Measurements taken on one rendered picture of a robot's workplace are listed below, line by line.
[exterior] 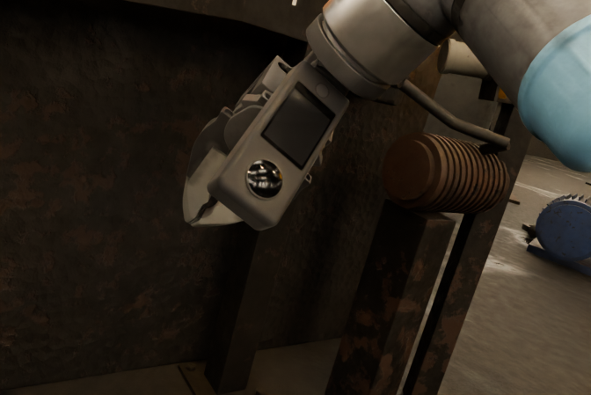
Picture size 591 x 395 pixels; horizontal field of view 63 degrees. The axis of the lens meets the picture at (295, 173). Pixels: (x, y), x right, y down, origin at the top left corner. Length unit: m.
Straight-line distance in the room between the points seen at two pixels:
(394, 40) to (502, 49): 0.07
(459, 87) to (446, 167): 2.58
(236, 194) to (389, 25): 0.14
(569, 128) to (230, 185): 0.17
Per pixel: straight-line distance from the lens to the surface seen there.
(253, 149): 0.29
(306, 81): 0.33
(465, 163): 0.82
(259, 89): 0.37
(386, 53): 0.32
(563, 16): 0.26
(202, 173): 0.40
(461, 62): 0.88
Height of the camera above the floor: 0.58
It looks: 12 degrees down
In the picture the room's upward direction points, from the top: 15 degrees clockwise
